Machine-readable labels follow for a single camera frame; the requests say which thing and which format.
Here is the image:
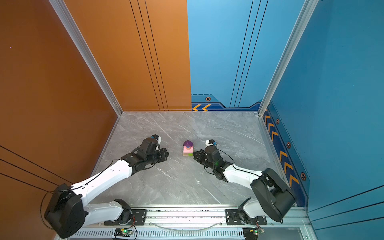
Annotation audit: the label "aluminium front rail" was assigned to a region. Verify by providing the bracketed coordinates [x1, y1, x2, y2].
[70, 206, 317, 240]

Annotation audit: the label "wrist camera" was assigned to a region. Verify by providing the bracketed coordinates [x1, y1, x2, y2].
[205, 139, 224, 166]
[137, 135, 162, 159]

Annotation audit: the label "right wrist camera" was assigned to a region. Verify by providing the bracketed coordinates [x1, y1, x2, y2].
[205, 139, 224, 166]

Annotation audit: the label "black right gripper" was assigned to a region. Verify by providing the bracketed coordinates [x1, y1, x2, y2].
[191, 150, 216, 171]

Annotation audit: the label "right green circuit board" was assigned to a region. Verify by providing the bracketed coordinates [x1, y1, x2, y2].
[243, 228, 265, 240]

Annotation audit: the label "aluminium corner post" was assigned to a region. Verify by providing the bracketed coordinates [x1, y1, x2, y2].
[49, 0, 124, 117]
[258, 0, 319, 117]

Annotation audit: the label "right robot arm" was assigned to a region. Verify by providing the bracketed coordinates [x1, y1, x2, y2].
[193, 146, 296, 225]

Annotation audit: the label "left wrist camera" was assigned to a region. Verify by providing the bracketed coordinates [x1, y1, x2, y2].
[137, 135, 162, 159]

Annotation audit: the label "purple house-shaped block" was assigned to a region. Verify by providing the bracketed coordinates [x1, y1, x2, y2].
[183, 140, 194, 149]

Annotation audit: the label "left green circuit board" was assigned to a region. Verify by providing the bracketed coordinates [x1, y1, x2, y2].
[114, 228, 134, 239]

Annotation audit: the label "aluminium corner post left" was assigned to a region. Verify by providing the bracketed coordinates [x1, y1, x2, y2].
[49, 0, 124, 117]

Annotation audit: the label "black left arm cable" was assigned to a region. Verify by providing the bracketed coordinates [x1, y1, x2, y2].
[39, 158, 121, 230]

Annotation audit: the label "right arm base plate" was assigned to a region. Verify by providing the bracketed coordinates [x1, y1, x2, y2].
[225, 209, 267, 226]

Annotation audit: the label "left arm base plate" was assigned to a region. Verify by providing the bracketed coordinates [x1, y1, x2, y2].
[104, 209, 147, 226]

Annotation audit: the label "green circuit board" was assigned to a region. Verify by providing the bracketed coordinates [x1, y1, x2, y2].
[114, 228, 134, 239]
[243, 228, 265, 240]

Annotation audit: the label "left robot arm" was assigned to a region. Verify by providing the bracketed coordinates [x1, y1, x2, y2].
[44, 148, 169, 239]

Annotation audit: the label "aluminium corner post right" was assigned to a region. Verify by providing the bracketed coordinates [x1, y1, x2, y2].
[258, 0, 319, 117]

